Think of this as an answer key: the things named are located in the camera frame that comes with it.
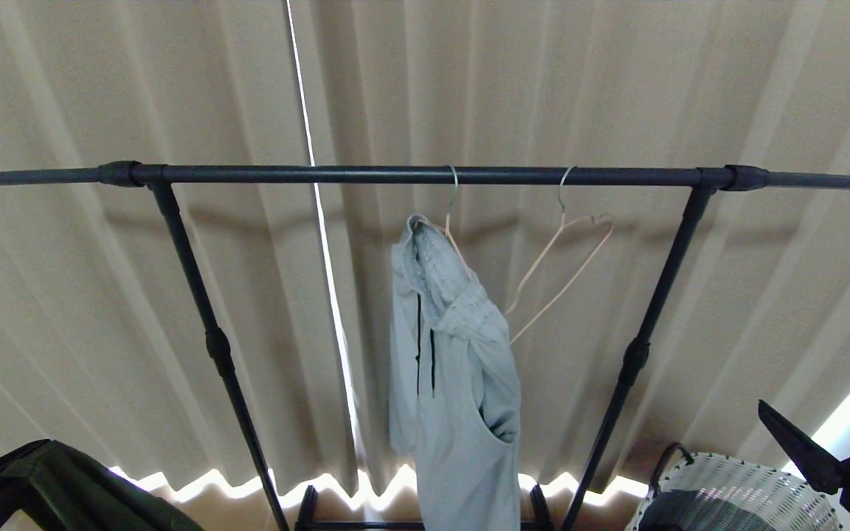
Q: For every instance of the pale grey shorts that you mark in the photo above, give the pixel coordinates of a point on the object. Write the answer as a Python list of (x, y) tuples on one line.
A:
[(454, 413)]

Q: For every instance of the pink clothes hanger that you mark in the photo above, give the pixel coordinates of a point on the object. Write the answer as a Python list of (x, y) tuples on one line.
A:
[(454, 243), (565, 221)]

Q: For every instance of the green garment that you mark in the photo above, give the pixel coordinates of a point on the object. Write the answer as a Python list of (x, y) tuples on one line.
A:
[(100, 494)]

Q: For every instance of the white laundry basket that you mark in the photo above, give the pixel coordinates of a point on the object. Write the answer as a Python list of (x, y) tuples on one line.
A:
[(750, 487)]

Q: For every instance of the black clothes rack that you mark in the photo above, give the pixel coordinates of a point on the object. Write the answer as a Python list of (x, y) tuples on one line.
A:
[(395, 175)]

